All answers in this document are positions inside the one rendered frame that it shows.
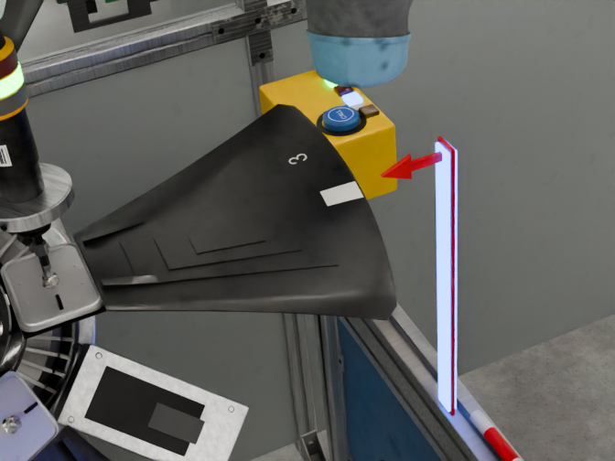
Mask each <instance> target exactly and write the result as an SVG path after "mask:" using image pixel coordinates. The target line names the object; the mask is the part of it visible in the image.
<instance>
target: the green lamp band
mask: <svg viewBox="0 0 615 461"><path fill-rule="evenodd" d="M23 79H24V78H23V74H22V71H21V68H20V65H19V62H18V68H17V70H16V71H15V72H14V73H13V74H12V75H10V76H9V77H7V78H6V79H4V80H0V98H3V97H5V96H7V95H9V94H10V93H12V92H14V91H16V90H17V89H18V88H19V87H20V86H21V84H22V83H23Z"/></svg>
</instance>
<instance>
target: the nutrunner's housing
mask: <svg viewBox="0 0 615 461"><path fill-rule="evenodd" d="M38 159H39V156H38V150H37V147H36V143H35V140H34V136H33V134H32V130H31V127H30V123H29V120H28V117H27V111H26V108H25V107H24V109H23V110H22V111H21V112H19V113H18V114H16V115H14V116H12V117H10V118H7V119H5V120H2V121H0V196H1V198H2V200H4V201H6V202H9V203H23V202H27V201H30V200H32V199H34V198H36V197H38V196H39V195H40V194H41V193H42V192H43V191H44V189H45V183H44V179H43V176H42V173H41V170H40V166H39V163H38ZM50 227H51V223H49V224H47V225H45V226H43V227H40V228H37V229H34V230H27V231H21V232H18V233H17V234H18V235H19V236H21V237H24V238H35V237H38V236H40V235H42V234H44V233H46V232H47V231H48V230H49V229H50Z"/></svg>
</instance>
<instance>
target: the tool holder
mask: <svg viewBox="0 0 615 461"><path fill-rule="evenodd" d="M39 166H40V170H41V173H42V176H43V179H44V183H45V189H44V191H43V192H42V193H41V194H40V195H39V196H38V197H36V198H34V199H32V200H30V201H27V202H23V203H9V202H6V201H4V200H2V198H1V196H0V231H3V232H21V231H31V230H34V229H37V228H40V227H43V226H45V225H47V224H49V223H51V222H52V221H54V220H56V219H58V218H59V217H60V216H62V215H63V214H64V213H65V212H66V211H67V210H68V209H69V207H70V206H71V204H72V202H73V200H74V197H75V192H74V188H73V185H72V182H71V178H70V175H69V174H68V173H67V172H66V171H65V170H64V169H62V168H61V167H58V166H54V165H51V164H44V163H39Z"/></svg>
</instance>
